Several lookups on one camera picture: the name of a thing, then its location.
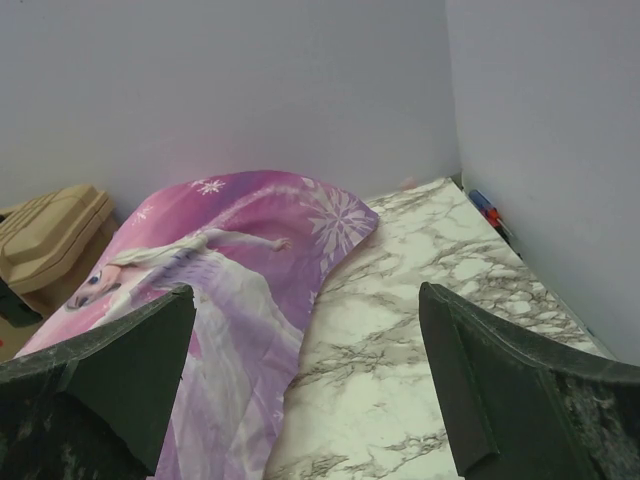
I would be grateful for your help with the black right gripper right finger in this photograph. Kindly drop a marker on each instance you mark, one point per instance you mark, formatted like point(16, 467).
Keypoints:
point(518, 405)

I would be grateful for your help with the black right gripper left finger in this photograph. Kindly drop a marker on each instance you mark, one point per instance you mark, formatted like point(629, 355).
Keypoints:
point(98, 405)

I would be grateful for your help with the pink purple printed pillowcase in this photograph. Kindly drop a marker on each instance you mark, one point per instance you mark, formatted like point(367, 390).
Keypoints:
point(256, 248)

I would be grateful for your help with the tan plastic toolbox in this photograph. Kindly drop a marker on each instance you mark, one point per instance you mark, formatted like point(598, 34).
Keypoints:
point(49, 244)

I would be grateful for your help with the blue red marker pen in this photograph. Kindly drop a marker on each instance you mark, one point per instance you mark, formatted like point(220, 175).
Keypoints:
point(493, 217)

